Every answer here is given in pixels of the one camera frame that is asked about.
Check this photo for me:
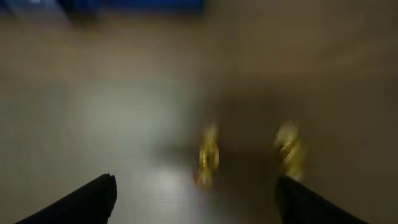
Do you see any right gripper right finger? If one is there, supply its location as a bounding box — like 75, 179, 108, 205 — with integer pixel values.
274, 174, 370, 224

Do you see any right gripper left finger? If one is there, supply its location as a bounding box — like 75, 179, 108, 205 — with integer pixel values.
13, 172, 118, 224

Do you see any gold wrapped candy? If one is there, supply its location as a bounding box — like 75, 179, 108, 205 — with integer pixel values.
272, 119, 308, 182
193, 122, 221, 191

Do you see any blue tray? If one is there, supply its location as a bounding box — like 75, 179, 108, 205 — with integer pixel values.
57, 0, 205, 16

